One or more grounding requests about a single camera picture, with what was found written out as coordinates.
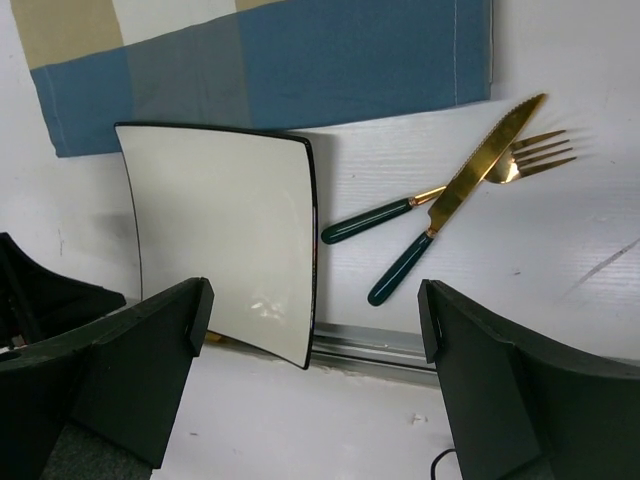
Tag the square white black-rimmed plate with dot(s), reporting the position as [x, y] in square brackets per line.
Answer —
[238, 207]

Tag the gold knife green handle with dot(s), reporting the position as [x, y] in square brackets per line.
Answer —
[469, 176]

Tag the gold fork green handle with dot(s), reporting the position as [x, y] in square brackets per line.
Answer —
[495, 164]

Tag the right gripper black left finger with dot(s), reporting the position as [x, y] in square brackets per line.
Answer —
[119, 378]

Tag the blue beige white placemat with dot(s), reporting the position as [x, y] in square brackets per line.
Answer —
[265, 65]

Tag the aluminium rail frame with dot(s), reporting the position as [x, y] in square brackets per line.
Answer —
[386, 354]

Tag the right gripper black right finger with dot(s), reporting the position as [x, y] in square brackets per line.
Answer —
[521, 405]

